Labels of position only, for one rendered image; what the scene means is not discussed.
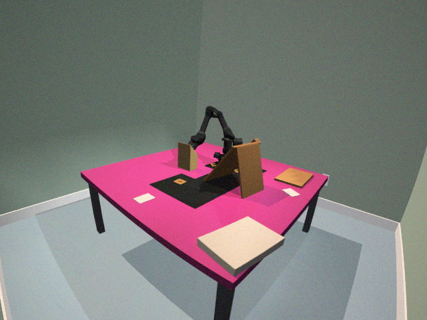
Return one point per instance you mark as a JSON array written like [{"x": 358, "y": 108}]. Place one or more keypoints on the cream flat rectangular card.
[
  {"x": 143, "y": 198},
  {"x": 291, "y": 192}
]

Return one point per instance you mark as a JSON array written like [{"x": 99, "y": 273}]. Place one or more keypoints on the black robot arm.
[{"x": 228, "y": 138}]

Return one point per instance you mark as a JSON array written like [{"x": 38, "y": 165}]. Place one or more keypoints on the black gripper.
[{"x": 218, "y": 155}]

